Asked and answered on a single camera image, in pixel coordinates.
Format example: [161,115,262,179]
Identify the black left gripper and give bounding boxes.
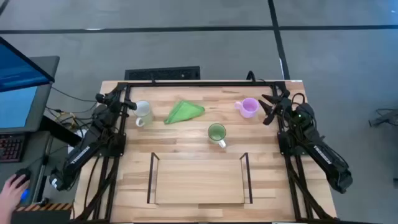
[99,93,137,114]

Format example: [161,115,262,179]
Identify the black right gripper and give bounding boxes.
[258,90,295,126]

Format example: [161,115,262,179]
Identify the pale green mug white inside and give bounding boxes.
[132,100,154,128]

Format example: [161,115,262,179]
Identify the pink plastic cup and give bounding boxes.
[234,97,260,119]

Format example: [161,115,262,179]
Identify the green mug white handle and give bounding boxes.
[207,123,228,149]

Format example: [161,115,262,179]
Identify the wooden shelf black metal legs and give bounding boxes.
[146,152,254,205]

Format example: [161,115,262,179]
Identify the black perforated panel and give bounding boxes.
[124,65,201,81]

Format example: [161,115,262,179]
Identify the green folded cloth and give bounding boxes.
[164,100,206,126]

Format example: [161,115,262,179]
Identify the grey framed computer monitor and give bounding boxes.
[0,55,60,134]

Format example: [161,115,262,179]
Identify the tilted blue screen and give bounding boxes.
[0,36,56,93]

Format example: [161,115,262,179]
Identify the keyboard with red backlight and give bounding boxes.
[0,133,26,163]

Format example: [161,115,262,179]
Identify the black computer mouse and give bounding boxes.
[14,167,32,188]

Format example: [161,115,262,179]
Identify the yellow black striped bar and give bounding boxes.
[15,202,74,213]

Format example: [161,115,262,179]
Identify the person's hand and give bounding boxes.
[0,174,30,224]

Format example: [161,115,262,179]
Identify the black cable loop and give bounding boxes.
[246,70,265,82]

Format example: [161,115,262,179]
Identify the bundle of black cables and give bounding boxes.
[45,86,98,133]

